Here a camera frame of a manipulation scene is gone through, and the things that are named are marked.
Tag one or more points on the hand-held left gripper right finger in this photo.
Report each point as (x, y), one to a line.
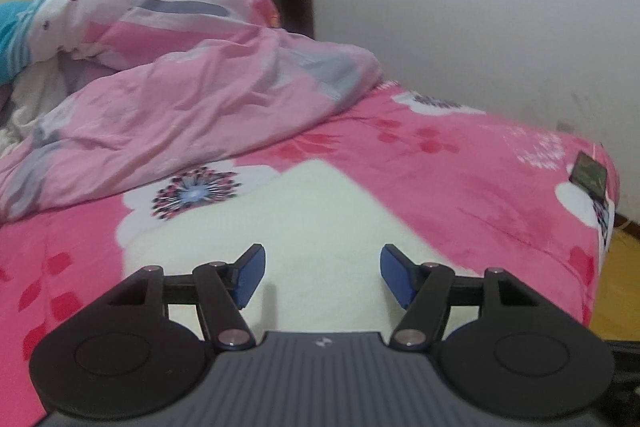
(396, 276)

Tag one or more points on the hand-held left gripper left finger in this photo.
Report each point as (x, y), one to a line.
(250, 274)

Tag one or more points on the cream white sweater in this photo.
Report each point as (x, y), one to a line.
(320, 217)

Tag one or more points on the pink floral blanket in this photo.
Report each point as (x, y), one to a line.
(475, 187)

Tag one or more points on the pink patterned quilt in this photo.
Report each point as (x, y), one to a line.
(175, 97)

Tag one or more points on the small dark packet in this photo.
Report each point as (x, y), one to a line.
(589, 174)

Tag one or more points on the teal pillow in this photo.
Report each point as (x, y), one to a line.
(10, 37)

